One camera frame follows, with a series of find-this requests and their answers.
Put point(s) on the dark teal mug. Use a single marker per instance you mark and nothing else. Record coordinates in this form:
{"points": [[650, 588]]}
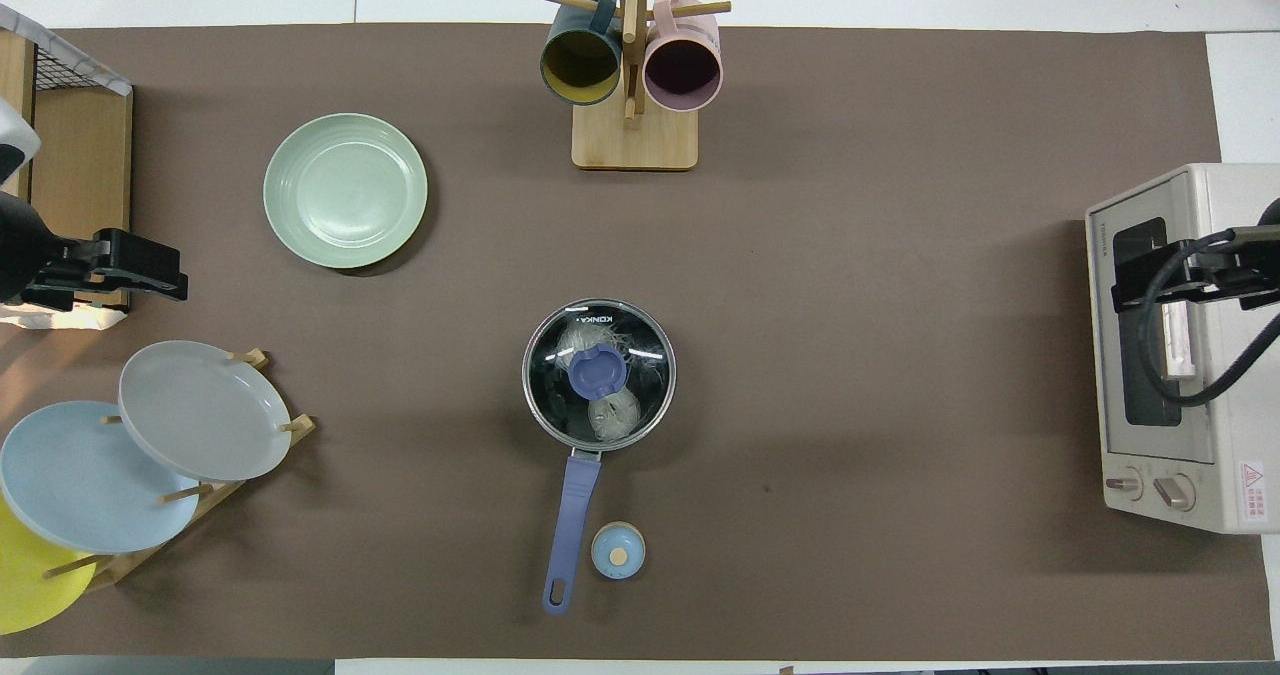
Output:
{"points": [[580, 60]]}

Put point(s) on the light blue plate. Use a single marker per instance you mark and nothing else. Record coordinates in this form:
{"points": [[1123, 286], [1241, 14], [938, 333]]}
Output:
{"points": [[80, 480]]}

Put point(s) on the yellow plate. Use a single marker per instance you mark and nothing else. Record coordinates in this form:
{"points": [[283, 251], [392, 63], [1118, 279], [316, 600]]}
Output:
{"points": [[30, 585]]}

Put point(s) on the pink mug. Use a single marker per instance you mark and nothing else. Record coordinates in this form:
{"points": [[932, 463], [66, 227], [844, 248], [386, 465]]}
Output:
{"points": [[682, 70]]}

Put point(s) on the wooden plate rack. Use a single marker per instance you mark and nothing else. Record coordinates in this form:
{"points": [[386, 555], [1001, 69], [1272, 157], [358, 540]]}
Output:
{"points": [[255, 460]]}

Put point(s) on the small blue round jar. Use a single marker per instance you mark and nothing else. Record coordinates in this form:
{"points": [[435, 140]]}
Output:
{"points": [[618, 550]]}

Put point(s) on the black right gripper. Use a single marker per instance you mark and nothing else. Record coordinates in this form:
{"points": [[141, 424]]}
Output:
{"points": [[1215, 270]]}

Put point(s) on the beige toaster oven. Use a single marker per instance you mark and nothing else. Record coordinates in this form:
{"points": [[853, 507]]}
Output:
{"points": [[1230, 475]]}

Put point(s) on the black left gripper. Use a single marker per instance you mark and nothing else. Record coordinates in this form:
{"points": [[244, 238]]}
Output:
{"points": [[125, 255]]}

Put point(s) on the glass lid with blue knob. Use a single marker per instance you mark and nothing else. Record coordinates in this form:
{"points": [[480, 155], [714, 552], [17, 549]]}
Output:
{"points": [[598, 373]]}

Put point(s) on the wooden mug tree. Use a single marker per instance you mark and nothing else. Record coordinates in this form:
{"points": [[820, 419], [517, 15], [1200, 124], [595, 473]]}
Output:
{"points": [[635, 140]]}

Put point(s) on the light green plate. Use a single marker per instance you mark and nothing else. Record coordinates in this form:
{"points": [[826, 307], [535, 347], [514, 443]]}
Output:
{"points": [[345, 190]]}

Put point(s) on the grey plate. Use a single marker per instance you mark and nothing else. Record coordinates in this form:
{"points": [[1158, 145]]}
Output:
{"points": [[200, 410]]}

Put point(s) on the brown table mat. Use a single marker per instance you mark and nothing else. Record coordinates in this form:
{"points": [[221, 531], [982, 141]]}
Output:
{"points": [[850, 355]]}

